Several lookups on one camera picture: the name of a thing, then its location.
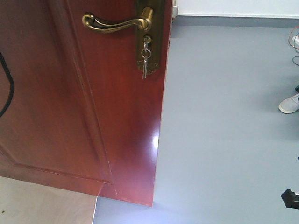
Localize brown wooden door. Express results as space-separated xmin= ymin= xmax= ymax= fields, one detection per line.
xmin=0 ymin=0 xmax=172 ymax=206

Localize black robot part right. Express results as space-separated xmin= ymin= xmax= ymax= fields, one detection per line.
xmin=281 ymin=189 xmax=299 ymax=209

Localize brass lock plate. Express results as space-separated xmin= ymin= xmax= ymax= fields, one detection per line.
xmin=135 ymin=0 xmax=164 ymax=76

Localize silver keys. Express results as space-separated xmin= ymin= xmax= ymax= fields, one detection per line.
xmin=141 ymin=35 xmax=152 ymax=79

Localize white sneaker near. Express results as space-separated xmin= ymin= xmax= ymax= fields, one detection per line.
xmin=278 ymin=93 xmax=299 ymax=114

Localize plywood base platform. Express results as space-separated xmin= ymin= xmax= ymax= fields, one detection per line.
xmin=0 ymin=177 xmax=97 ymax=224

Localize white power strip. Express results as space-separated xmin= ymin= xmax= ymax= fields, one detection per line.
xmin=292 ymin=35 xmax=299 ymax=48

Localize brass door lever handle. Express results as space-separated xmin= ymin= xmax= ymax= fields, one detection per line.
xmin=82 ymin=7 xmax=154 ymax=34

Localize black cable left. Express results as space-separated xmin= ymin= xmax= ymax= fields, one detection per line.
xmin=0 ymin=51 xmax=15 ymax=119

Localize orange cable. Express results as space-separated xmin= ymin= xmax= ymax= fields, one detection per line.
xmin=287 ymin=28 xmax=299 ymax=54

